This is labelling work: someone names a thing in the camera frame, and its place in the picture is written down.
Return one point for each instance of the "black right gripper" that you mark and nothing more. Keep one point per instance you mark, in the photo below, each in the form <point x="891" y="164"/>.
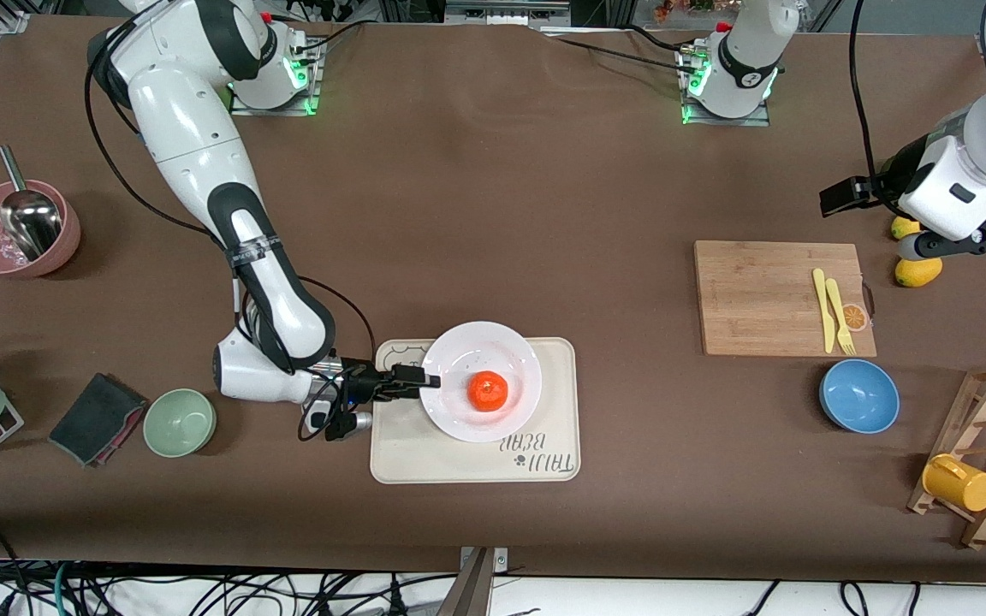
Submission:
<point x="364" y="382"/>

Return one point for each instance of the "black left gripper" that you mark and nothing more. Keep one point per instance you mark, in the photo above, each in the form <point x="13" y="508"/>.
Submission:
<point x="893" y="172"/>

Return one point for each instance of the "orange mandarin fruit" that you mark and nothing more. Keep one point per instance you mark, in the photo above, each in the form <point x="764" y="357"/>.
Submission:
<point x="488" y="392"/>

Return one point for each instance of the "white round plate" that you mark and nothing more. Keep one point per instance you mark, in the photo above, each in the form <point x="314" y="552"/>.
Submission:
<point x="493" y="342"/>

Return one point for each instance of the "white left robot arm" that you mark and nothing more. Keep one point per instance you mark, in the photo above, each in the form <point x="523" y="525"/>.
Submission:
<point x="745" y="60"/>

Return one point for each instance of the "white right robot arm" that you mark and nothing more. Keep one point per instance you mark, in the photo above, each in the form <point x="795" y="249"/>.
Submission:
<point x="185" y="128"/>

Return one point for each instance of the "yellow lemon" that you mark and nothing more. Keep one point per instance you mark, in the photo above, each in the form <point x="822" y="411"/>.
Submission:
<point x="904" y="228"/>
<point x="917" y="274"/>

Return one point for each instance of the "cream bear print tray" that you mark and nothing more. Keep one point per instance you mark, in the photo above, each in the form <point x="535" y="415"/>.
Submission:
<point x="424" y="462"/>

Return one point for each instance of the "yellow plastic fork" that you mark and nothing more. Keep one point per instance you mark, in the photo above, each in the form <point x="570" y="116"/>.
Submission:
<point x="840" y="316"/>

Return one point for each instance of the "orange slice tag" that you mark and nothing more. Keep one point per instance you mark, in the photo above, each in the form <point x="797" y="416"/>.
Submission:
<point x="855" y="317"/>

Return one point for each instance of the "yellow plastic knife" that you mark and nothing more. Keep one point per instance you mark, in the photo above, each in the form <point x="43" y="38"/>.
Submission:
<point x="826" y="316"/>

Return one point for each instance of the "bamboo cutting board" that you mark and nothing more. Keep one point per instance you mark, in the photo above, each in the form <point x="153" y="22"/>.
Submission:
<point x="750" y="291"/>

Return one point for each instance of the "blue bowl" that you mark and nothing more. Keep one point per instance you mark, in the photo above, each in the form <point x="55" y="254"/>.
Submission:
<point x="859" y="396"/>

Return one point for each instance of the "dark metal beam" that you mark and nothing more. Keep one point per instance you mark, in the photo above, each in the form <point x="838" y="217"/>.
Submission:
<point x="472" y="590"/>

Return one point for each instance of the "pale green bowl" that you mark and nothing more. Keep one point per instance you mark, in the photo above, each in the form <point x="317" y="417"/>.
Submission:
<point x="179" y="423"/>

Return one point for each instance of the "wooden peg rack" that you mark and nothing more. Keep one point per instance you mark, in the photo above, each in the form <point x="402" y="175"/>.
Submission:
<point x="968" y="428"/>

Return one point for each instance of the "pink folded cloth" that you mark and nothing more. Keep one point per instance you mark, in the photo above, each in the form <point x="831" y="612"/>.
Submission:
<point x="132" y="421"/>

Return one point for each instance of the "brown table cover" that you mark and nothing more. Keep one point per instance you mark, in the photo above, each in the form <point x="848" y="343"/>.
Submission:
<point x="673" y="470"/>

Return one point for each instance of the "yellow mug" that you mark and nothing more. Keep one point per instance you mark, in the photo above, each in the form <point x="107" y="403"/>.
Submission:
<point x="959" y="484"/>

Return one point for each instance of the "dark grey folded cloth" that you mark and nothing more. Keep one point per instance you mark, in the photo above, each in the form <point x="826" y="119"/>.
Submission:
<point x="95" y="415"/>

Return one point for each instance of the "metal scoop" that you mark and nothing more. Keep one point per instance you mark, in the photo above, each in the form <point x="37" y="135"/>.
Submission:
<point x="31" y="222"/>

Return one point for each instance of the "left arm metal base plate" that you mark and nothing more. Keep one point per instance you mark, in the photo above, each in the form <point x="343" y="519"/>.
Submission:
<point x="741" y="122"/>

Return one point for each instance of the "grey metal clamp bracket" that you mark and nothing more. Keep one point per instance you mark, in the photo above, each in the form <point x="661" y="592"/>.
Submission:
<point x="500" y="560"/>

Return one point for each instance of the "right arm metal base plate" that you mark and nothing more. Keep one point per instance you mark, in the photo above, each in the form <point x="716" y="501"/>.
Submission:
<point x="275" y="111"/>

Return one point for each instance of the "aluminium frame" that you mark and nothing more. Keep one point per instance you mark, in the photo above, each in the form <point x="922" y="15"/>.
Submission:
<point x="506" y="10"/>

